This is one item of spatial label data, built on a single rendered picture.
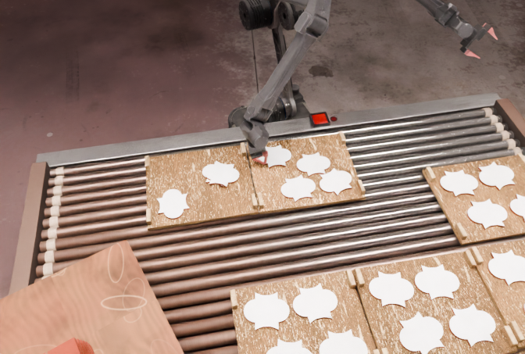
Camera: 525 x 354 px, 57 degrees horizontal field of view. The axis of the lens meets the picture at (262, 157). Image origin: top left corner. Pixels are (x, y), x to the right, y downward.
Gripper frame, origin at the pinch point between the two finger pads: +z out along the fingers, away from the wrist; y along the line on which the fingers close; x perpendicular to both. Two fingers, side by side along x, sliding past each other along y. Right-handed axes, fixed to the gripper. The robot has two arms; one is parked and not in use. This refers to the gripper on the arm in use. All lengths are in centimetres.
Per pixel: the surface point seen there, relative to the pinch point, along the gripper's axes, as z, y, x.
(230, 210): -2.9, -23.2, 15.9
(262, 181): 1.1, -11.4, 2.6
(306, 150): 7.2, 2.0, -17.3
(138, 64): 67, 201, 95
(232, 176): -4.1, -8.4, 12.7
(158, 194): -10.9, -11.0, 41.0
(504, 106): 33, 12, -106
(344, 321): 7, -71, -13
